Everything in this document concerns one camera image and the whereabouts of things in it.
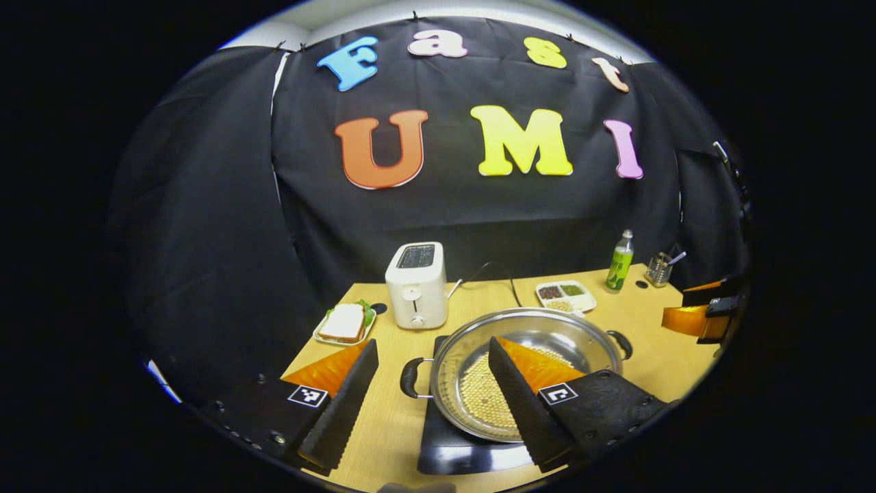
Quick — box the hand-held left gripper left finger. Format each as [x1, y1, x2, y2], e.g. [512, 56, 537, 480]
[205, 339, 379, 475]

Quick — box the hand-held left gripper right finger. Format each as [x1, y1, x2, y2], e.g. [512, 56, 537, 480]
[488, 336, 671, 474]

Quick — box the stainless steel pot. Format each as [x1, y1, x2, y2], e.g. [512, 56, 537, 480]
[400, 307, 633, 443]

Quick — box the black induction cooktop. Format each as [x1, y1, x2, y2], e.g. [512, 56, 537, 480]
[417, 336, 548, 475]

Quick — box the pile of soybeans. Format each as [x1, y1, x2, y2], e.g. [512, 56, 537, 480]
[459, 346, 576, 432]

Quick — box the white rectangular plate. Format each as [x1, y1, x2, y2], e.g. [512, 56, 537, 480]
[313, 301, 377, 347]

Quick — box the green label bottle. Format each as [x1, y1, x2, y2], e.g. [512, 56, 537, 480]
[605, 229, 635, 294]

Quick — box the white bread sandwich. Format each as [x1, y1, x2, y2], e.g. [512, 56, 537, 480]
[318, 303, 367, 343]

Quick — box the white divided plate with grains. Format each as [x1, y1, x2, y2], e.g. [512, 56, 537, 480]
[535, 280, 597, 314]

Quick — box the white toaster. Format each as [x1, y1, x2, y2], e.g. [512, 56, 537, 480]
[385, 242, 450, 330]

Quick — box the metal rod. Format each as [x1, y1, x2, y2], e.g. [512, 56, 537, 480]
[712, 140, 751, 206]

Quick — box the black backdrop cloth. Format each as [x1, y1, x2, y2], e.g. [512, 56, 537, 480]
[103, 14, 753, 405]

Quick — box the metal wire basket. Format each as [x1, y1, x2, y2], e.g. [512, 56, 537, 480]
[645, 252, 675, 287]

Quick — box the black power cable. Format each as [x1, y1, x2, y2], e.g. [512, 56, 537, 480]
[462, 261, 522, 309]

